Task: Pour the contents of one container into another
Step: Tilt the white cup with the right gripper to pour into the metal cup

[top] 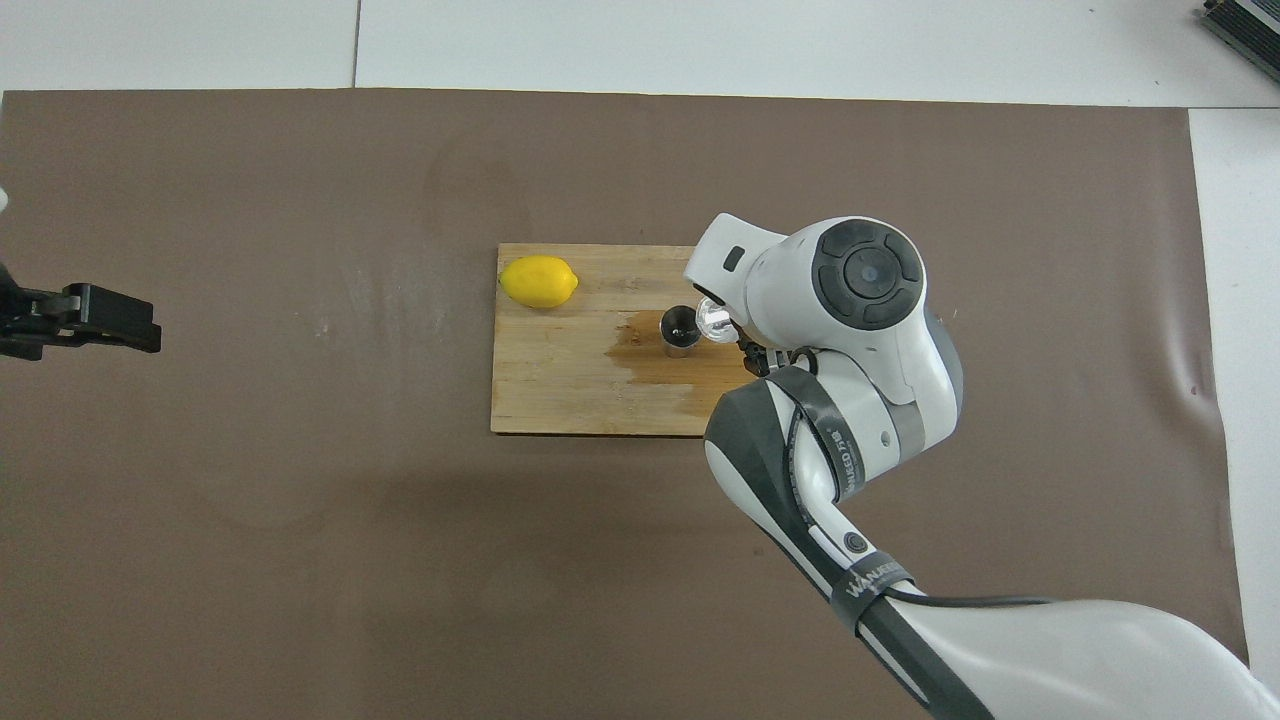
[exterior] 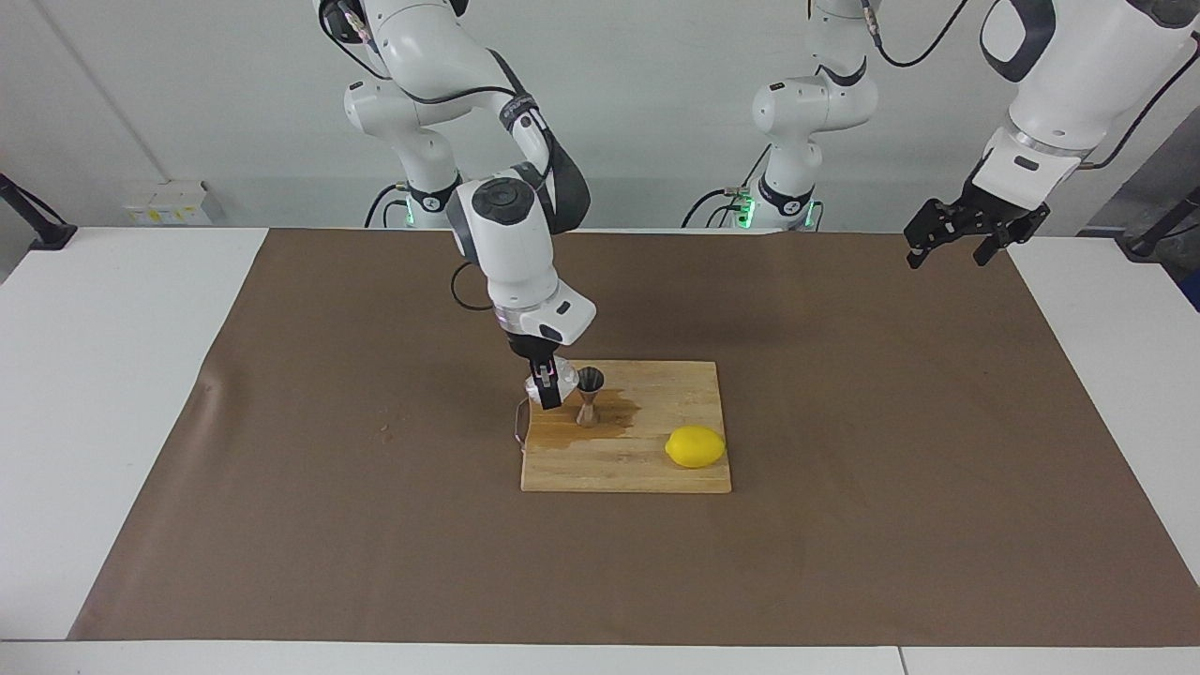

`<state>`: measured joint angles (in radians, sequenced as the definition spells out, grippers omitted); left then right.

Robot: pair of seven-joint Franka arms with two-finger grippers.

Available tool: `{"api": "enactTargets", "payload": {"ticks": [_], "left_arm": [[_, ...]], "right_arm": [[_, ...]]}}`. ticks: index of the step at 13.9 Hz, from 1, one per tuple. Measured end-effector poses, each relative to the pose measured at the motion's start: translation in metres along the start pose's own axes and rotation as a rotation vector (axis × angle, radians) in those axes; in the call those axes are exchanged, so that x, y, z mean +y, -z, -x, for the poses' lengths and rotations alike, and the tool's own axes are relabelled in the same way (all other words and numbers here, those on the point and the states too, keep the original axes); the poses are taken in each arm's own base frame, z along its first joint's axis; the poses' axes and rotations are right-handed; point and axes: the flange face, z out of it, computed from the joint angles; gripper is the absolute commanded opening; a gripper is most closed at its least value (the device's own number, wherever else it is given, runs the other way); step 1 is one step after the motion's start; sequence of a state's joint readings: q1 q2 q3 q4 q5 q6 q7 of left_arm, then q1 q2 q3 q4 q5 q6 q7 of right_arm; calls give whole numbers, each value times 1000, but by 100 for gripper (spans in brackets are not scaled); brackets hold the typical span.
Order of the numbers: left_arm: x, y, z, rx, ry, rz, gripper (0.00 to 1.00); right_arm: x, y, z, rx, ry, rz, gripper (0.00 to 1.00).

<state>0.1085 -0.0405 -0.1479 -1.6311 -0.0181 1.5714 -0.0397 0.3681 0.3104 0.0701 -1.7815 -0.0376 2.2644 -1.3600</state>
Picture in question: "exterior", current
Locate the black left base cable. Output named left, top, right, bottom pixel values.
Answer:
left=682, top=145, right=772, bottom=229

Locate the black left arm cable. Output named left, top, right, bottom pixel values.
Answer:
left=858, top=0, right=1200, bottom=172

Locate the black right base cable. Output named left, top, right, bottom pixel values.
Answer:
left=364, top=183, right=413, bottom=229

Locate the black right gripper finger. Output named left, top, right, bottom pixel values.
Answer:
left=532, top=358, right=563, bottom=411

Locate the black clamp stand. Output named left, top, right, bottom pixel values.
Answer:
left=0, top=173, right=78, bottom=251
left=1125, top=186, right=1200, bottom=261

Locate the white wall socket box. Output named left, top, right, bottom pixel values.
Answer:
left=125, top=181, right=209, bottom=226

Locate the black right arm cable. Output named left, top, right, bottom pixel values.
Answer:
left=319, top=0, right=526, bottom=312

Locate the wooden cutting board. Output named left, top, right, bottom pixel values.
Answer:
left=514, top=360, right=733, bottom=494

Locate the clear faceted glass cup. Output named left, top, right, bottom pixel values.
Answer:
left=525, top=356, right=580, bottom=409

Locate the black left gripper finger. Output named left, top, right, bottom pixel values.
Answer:
left=973, top=225, right=1032, bottom=267
left=904, top=199, right=953, bottom=270

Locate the brown paper table mat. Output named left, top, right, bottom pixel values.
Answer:
left=67, top=228, right=1200, bottom=648

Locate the black base cable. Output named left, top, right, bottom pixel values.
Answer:
left=682, top=145, right=772, bottom=229
left=364, top=183, right=413, bottom=229

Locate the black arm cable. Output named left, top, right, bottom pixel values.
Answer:
left=858, top=0, right=1200, bottom=172
left=319, top=0, right=526, bottom=312

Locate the steel double jigger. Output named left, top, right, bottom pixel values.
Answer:
left=576, top=367, right=606, bottom=429

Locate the yellow lemon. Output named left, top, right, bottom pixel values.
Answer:
left=665, top=426, right=728, bottom=470

